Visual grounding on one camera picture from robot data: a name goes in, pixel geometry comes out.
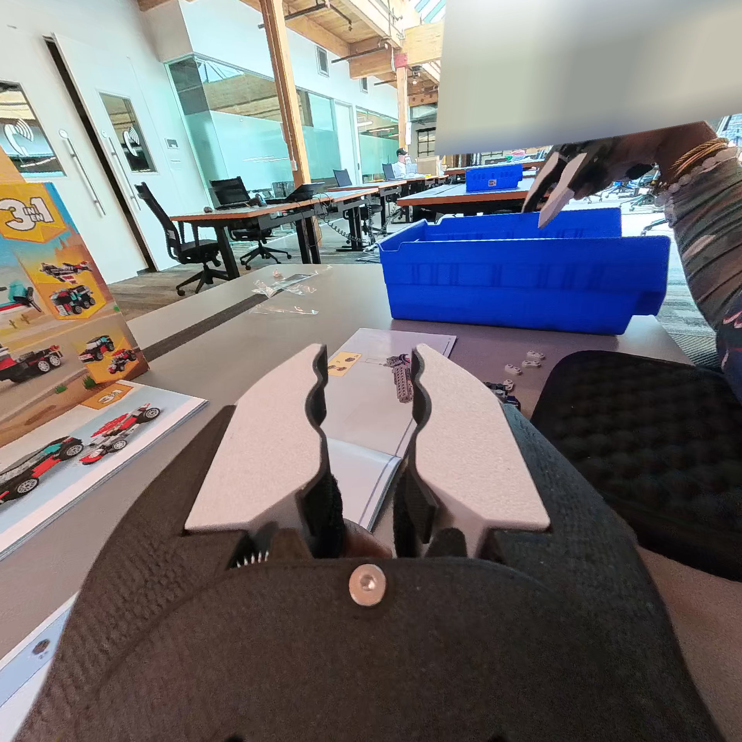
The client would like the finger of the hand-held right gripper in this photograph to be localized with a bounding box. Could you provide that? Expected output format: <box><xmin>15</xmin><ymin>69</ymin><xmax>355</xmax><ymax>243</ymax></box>
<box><xmin>538</xmin><ymin>168</ymin><xmax>587</xmax><ymax>229</ymax></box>
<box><xmin>521</xmin><ymin>145</ymin><xmax>575</xmax><ymax>214</ymax></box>

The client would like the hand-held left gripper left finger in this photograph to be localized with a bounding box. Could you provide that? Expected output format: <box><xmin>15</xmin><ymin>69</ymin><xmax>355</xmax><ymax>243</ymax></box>
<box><xmin>184</xmin><ymin>343</ymin><xmax>347</xmax><ymax>560</ymax></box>

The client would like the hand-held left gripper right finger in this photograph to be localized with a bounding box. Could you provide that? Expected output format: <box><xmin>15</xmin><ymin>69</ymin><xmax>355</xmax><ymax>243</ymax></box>
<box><xmin>393</xmin><ymin>344</ymin><xmax>551</xmax><ymax>558</ymax></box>

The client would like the grey black lego truck model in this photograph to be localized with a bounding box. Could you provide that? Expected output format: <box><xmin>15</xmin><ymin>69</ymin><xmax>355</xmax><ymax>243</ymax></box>
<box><xmin>482</xmin><ymin>380</ymin><xmax>522</xmax><ymax>411</ymax></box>

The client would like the large blue plastic bin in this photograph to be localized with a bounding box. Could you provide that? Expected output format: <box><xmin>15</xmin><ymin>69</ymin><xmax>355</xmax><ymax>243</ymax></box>
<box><xmin>378</xmin><ymin>207</ymin><xmax>671</xmax><ymax>336</ymax></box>

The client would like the person's right forearm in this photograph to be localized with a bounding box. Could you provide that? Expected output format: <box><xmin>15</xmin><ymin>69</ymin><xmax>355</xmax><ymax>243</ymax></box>
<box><xmin>658</xmin><ymin>148</ymin><xmax>742</xmax><ymax>403</ymax></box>

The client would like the small labelled blue bin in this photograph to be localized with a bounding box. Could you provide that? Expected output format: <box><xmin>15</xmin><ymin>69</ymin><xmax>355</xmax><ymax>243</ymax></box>
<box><xmin>465</xmin><ymin>163</ymin><xmax>524</xmax><ymax>193</ymax></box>

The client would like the open lego instruction booklet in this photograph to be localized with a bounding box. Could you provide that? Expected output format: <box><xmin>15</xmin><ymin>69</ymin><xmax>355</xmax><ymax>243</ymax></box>
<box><xmin>0</xmin><ymin>327</ymin><xmax>458</xmax><ymax>682</ymax></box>

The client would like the colourful lego set box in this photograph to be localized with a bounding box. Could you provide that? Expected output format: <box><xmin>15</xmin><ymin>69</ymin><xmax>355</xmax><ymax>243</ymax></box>
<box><xmin>0</xmin><ymin>145</ymin><xmax>149</xmax><ymax>448</ymax></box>

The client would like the person's right hand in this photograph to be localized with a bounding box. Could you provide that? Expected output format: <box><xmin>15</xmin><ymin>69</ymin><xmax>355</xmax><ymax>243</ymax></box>
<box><xmin>591</xmin><ymin>120</ymin><xmax>722</xmax><ymax>189</ymax></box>

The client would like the wooden top office desk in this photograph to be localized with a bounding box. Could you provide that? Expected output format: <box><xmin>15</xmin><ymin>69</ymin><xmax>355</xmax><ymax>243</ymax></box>
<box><xmin>170</xmin><ymin>188</ymin><xmax>378</xmax><ymax>280</ymax></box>
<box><xmin>327</xmin><ymin>174</ymin><xmax>447</xmax><ymax>238</ymax></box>
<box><xmin>396</xmin><ymin>174</ymin><xmax>537</xmax><ymax>224</ymax></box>

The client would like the car cover instruction booklet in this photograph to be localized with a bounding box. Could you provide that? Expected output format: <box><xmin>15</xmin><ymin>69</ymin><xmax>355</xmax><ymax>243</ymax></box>
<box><xmin>0</xmin><ymin>383</ymin><xmax>208</xmax><ymax>560</ymax></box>

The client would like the black dimpled foam pad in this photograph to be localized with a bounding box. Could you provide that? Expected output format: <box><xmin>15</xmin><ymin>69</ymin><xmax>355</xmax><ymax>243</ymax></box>
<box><xmin>530</xmin><ymin>349</ymin><xmax>742</xmax><ymax>580</ymax></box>

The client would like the wooden pillar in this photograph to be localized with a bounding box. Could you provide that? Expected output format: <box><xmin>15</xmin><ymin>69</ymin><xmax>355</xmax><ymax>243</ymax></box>
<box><xmin>259</xmin><ymin>0</ymin><xmax>322</xmax><ymax>264</ymax></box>

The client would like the white sliding door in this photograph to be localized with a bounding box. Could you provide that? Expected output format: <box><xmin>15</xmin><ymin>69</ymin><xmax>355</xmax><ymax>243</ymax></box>
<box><xmin>45</xmin><ymin>32</ymin><xmax>175</xmax><ymax>279</ymax></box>

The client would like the gold bangle bracelet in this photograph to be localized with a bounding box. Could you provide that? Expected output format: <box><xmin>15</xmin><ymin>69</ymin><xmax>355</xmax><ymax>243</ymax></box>
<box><xmin>667</xmin><ymin>137</ymin><xmax>730</xmax><ymax>175</ymax></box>

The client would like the white bead bracelet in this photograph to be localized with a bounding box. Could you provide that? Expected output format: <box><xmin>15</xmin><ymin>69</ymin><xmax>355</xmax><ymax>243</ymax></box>
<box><xmin>655</xmin><ymin>148</ymin><xmax>740</xmax><ymax>195</ymax></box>

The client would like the wall window with phone icon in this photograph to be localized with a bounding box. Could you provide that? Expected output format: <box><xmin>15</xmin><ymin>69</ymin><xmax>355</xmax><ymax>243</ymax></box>
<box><xmin>0</xmin><ymin>81</ymin><xmax>66</xmax><ymax>177</ymax></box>

